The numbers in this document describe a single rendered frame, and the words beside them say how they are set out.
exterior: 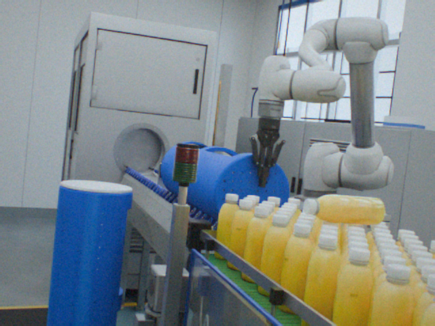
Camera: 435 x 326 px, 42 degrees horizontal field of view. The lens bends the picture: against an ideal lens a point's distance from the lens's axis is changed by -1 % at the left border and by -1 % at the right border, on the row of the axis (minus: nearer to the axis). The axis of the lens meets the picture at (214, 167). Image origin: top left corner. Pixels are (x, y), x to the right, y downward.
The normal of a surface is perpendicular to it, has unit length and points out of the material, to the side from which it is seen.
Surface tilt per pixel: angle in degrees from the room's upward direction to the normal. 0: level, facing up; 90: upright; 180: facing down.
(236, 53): 90
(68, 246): 90
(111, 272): 90
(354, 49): 120
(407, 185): 90
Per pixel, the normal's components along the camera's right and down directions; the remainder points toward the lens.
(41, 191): 0.43, 0.11
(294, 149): -0.89, -0.07
